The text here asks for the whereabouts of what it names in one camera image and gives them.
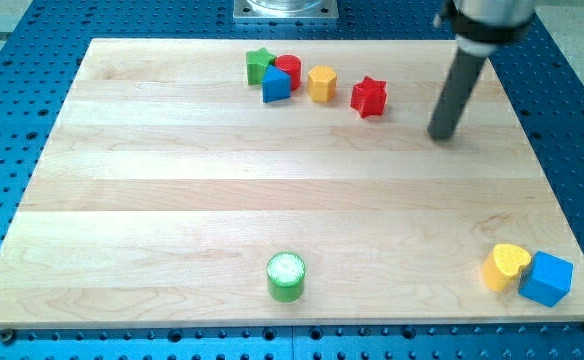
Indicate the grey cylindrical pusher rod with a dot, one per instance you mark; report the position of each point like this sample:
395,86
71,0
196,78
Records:
462,77

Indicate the red star block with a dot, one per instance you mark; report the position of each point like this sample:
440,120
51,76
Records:
369,97

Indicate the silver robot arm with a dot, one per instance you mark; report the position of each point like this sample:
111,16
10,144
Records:
480,28

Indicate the yellow heart block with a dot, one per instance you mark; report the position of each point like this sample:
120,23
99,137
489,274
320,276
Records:
503,264

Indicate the green star block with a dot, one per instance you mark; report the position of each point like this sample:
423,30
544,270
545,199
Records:
257,62

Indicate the yellow hexagon block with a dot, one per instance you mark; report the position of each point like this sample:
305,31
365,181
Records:
322,83

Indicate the red cylinder block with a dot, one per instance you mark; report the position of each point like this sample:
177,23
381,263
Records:
292,66

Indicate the blue triangle block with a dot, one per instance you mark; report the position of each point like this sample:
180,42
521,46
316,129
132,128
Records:
276,85

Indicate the blue cube block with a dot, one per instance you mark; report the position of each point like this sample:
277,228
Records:
547,280

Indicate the green cylinder block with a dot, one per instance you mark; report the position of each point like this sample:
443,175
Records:
285,277

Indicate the wooden board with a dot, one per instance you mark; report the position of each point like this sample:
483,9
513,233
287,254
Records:
166,185

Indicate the blue perforated metal table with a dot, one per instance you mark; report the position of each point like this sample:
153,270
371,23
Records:
42,44

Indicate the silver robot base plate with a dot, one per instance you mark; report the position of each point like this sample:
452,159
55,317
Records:
285,9

